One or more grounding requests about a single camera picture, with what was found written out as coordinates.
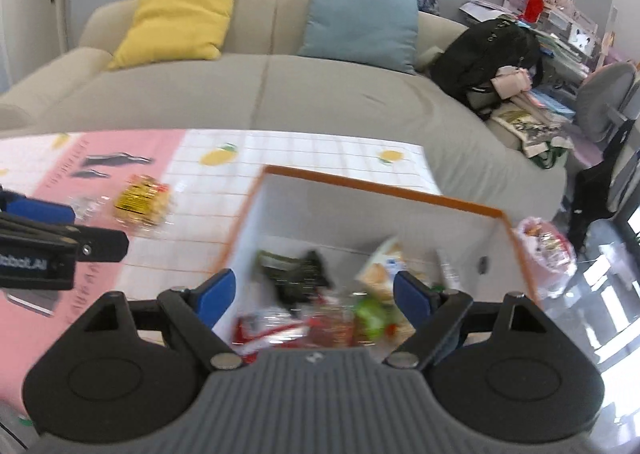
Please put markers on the pink and white tablecloth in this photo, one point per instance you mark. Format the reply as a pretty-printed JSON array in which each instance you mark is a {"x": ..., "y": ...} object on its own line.
[{"x": 200, "y": 214}]

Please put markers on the pink cloth bundle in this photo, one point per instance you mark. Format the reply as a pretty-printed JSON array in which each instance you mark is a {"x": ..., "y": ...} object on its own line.
[{"x": 510, "y": 81}]

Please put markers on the grey phone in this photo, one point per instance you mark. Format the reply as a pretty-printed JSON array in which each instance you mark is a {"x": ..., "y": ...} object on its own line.
[{"x": 30, "y": 304}]

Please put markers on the beige snack packet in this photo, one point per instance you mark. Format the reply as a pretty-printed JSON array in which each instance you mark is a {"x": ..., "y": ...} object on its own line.
[{"x": 382, "y": 274}]

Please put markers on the clear plastic snack packet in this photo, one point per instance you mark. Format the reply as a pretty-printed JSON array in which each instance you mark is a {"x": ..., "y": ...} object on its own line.
[{"x": 89, "y": 206}]

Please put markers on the grey chair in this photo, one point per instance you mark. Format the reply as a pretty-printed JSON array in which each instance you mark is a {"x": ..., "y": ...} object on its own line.
[{"x": 600, "y": 98}]

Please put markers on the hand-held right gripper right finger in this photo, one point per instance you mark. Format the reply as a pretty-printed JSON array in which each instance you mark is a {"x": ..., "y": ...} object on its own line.
[{"x": 410, "y": 296}]

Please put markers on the pile of books and papers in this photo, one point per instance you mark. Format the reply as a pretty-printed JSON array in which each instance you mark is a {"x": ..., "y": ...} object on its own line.
[{"x": 565, "y": 28}]

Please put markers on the yellow pillow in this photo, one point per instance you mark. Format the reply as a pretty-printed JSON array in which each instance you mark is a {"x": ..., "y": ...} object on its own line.
[{"x": 175, "y": 23}]

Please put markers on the blue pillow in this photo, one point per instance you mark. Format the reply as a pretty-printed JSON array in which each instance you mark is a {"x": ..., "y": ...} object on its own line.
[{"x": 360, "y": 18}]

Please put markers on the pink plastic bag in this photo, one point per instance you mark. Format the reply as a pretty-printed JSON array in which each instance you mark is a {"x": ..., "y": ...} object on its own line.
[{"x": 547, "y": 249}]

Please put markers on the black garment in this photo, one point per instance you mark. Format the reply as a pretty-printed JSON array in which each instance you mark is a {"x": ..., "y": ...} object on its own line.
[{"x": 595, "y": 189}]

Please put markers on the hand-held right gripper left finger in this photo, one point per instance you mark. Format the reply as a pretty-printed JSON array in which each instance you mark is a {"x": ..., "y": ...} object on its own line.
[{"x": 217, "y": 296}]

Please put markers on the orange-rimmed white cardboard box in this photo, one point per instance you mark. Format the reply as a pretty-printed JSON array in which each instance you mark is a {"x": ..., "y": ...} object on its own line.
[{"x": 350, "y": 214}]

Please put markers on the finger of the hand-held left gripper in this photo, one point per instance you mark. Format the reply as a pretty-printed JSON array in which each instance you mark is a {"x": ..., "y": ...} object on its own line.
[
  {"x": 40, "y": 211},
  {"x": 102, "y": 245}
]

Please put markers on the printed tote bag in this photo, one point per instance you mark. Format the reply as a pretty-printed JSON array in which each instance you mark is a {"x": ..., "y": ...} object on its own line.
[{"x": 525, "y": 126}]

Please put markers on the black backpack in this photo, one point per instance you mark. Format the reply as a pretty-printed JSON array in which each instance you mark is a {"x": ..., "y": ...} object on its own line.
[{"x": 475, "y": 58}]

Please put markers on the beige sofa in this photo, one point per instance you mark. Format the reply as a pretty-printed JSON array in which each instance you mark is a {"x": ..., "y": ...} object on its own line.
[{"x": 325, "y": 93}]

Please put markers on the clear red snack packet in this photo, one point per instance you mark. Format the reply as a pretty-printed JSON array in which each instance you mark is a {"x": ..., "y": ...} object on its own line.
[{"x": 332, "y": 326}]

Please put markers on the dark green snack packet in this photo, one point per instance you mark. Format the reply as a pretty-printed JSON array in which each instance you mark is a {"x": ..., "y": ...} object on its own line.
[{"x": 295, "y": 274}]

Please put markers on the white door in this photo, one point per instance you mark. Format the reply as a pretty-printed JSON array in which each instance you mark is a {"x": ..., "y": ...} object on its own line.
[{"x": 30, "y": 8}]

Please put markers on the yellow label snack packet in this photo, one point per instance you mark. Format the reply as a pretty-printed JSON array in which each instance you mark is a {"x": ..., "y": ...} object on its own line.
[{"x": 142, "y": 199}]

